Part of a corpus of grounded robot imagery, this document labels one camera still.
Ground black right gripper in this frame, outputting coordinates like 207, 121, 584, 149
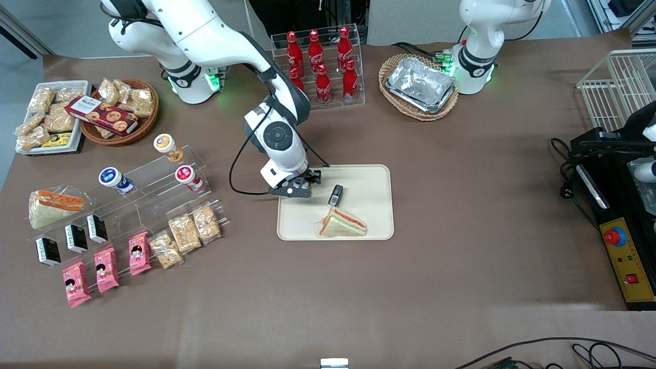
270, 171, 322, 200

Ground cream serving tray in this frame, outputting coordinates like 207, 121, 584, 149
277, 165, 395, 241

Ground red lid gum jar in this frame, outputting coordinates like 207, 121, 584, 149
175, 165, 203, 193

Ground orange lid gum jar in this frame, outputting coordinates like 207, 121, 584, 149
154, 133, 184, 162

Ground blue lid gum jar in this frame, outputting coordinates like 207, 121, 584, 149
98, 167, 135, 195

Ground white plastic tray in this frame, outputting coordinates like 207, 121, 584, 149
15, 80, 92, 155

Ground clear plastic machine tray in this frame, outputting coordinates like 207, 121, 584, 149
629, 159, 656, 216

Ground triangle sandwich without bag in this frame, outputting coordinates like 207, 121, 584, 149
315, 207, 368, 238

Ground clear acrylic bottle rack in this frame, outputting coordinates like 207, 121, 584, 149
270, 23, 366, 117

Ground light wicker basket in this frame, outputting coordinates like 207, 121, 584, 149
378, 53, 459, 122

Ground silver foil container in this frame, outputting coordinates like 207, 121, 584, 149
385, 56, 457, 114

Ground clear acrylic step display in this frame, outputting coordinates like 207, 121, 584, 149
82, 145, 231, 280

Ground black equipment stand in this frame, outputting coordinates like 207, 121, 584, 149
250, 0, 371, 44

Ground dark wicker basket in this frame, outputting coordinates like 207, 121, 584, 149
79, 78, 159, 147

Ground pink snack pack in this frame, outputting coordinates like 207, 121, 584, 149
93, 248, 120, 294
61, 261, 93, 308
128, 232, 153, 276

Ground black white small box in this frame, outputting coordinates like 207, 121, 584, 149
35, 237, 61, 268
86, 214, 109, 244
64, 224, 89, 254

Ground red cookie box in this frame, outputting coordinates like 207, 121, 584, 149
65, 95, 139, 136

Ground small yellow box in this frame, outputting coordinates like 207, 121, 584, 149
41, 132, 72, 148

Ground bagged triangle sandwich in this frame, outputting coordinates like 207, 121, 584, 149
28, 189, 86, 230

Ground black sealing machine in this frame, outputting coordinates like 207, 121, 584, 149
570, 100, 656, 312

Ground yellow control panel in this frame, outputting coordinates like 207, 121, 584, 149
599, 217, 656, 304

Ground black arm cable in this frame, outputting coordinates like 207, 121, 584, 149
229, 105, 330, 196

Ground black base cable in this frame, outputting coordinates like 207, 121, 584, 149
202, 46, 237, 93
391, 41, 454, 66

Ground black machine power cable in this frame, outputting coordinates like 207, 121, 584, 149
550, 137, 603, 229

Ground silver machine handle bar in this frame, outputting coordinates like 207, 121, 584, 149
575, 164, 610, 210

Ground long black cable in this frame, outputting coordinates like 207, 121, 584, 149
454, 337, 656, 369

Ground white wire rack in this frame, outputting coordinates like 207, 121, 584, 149
577, 49, 656, 132

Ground looped black cable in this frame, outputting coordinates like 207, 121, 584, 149
571, 342, 656, 369

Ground aluminium frame shelf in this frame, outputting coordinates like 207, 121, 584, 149
587, 0, 656, 49

